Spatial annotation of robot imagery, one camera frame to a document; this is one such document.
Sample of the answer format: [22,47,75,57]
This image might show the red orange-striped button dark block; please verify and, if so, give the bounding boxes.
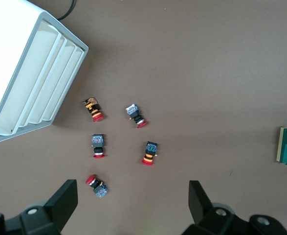
[141,141,159,166]

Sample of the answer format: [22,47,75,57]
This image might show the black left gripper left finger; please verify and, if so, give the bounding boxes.
[0,179,79,235]

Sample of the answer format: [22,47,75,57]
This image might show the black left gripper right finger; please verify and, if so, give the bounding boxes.
[181,180,287,235]

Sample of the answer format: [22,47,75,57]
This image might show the black looped cable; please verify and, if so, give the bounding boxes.
[57,0,77,22]

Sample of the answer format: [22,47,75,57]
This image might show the red button blue block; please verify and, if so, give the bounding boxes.
[125,103,148,129]
[91,133,108,160]
[85,174,109,199]

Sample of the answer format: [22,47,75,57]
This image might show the white slotted rack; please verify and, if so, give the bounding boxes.
[0,0,89,147]

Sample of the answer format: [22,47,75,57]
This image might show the red orange-striped button orange block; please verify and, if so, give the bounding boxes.
[82,97,105,123]

